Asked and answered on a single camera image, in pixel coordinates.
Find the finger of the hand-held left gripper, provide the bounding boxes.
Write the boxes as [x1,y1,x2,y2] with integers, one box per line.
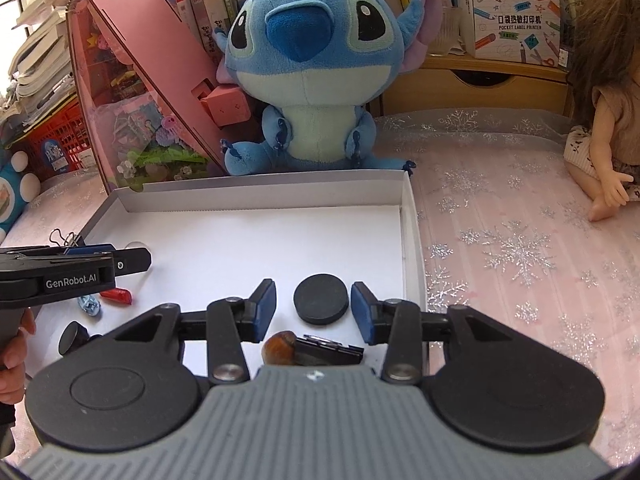
[113,248,153,275]
[0,243,117,257]

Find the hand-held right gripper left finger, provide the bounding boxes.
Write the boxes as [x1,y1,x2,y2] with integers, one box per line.
[114,278,278,386]

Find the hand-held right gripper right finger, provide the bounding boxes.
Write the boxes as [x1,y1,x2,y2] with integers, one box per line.
[351,281,522,386]

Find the short red plastic piece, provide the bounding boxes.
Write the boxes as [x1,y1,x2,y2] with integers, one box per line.
[99,287,134,307]

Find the dark brown walnut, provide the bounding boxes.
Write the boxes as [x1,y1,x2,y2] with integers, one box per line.
[263,330,300,367]

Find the large black disc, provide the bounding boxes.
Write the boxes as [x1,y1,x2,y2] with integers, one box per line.
[292,272,349,325]

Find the small black disc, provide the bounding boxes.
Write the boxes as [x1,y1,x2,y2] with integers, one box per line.
[57,322,104,357]

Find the shallow grey cardboard box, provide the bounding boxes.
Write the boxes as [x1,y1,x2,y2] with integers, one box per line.
[0,168,429,396]

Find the person's left hand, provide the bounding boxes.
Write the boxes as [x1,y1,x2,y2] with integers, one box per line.
[0,309,37,405]

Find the small black binder clip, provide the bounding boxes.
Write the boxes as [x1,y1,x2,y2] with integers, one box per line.
[48,228,86,250]

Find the blue robot cat plush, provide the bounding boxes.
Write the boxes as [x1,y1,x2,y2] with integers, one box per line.
[0,152,44,241]

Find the red plastic crate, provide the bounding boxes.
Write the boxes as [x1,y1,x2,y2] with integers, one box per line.
[4,97,109,181]

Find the pink house shaped case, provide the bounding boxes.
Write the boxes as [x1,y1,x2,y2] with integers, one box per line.
[66,0,251,194]

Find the stack of books and papers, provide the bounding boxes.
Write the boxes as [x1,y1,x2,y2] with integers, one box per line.
[0,0,134,136]

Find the blue alien plush toy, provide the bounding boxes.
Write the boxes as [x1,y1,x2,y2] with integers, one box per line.
[213,0,444,177]

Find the wooden drawer unit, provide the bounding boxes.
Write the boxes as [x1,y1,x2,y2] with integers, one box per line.
[369,53,576,120]

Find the row of upright books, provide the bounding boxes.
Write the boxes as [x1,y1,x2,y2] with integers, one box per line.
[149,0,640,56]

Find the brown haired doll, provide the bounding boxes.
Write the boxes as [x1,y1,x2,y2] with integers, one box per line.
[563,0,640,224]

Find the white label printer box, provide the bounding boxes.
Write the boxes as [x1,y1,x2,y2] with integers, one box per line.
[454,0,561,67]

